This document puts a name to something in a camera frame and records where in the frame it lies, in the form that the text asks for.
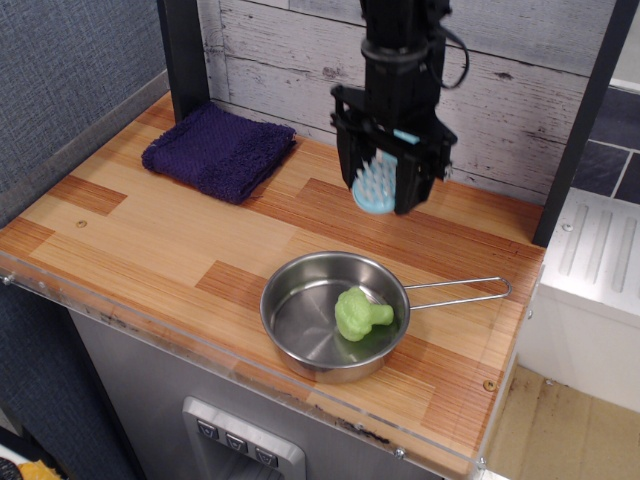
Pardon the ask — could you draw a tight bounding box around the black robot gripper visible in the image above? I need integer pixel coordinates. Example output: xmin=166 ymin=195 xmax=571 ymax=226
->
xmin=331 ymin=49 xmax=457 ymax=215

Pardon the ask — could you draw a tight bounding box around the light blue scrub brush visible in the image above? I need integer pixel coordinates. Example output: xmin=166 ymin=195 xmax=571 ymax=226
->
xmin=351 ymin=148 xmax=398 ymax=215

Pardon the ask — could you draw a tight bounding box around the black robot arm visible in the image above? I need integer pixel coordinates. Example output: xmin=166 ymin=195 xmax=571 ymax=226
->
xmin=331 ymin=1 xmax=460 ymax=215

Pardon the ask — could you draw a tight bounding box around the purple folded towel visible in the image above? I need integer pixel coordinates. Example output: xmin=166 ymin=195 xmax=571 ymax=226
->
xmin=142 ymin=102 xmax=296 ymax=205

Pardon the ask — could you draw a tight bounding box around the green toy broccoli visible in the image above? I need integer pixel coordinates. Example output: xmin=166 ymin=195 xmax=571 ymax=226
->
xmin=334 ymin=287 xmax=395 ymax=342

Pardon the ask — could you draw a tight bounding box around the stainless steel pan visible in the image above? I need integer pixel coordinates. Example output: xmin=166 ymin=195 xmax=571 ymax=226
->
xmin=259 ymin=250 xmax=513 ymax=385

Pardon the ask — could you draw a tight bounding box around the stainless steel cabinet front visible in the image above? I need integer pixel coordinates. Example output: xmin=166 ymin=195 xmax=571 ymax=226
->
xmin=71 ymin=313 xmax=435 ymax=479

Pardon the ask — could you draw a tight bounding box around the silver dispenser control panel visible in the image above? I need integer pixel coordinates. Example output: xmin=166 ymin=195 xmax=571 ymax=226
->
xmin=182 ymin=396 xmax=307 ymax=479

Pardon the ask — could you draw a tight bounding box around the clear acrylic edge guard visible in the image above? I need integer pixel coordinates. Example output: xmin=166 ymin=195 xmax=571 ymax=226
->
xmin=1 ymin=254 xmax=487 ymax=479

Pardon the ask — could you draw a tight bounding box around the yellow toy object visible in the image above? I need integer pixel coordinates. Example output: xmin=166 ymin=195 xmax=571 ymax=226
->
xmin=17 ymin=461 xmax=62 ymax=480

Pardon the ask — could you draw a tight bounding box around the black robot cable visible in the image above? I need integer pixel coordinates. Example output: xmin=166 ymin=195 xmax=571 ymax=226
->
xmin=429 ymin=22 xmax=470 ymax=91

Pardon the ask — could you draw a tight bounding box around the black right frame post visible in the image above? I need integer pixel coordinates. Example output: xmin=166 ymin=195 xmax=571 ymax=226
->
xmin=532 ymin=0 xmax=639 ymax=247

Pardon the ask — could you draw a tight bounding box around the black frame post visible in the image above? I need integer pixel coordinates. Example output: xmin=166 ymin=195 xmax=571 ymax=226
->
xmin=157 ymin=0 xmax=210 ymax=122
xmin=532 ymin=0 xmax=639 ymax=247

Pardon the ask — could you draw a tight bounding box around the black left frame post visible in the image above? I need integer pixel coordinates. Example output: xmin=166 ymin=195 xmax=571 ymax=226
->
xmin=157 ymin=0 xmax=210 ymax=122

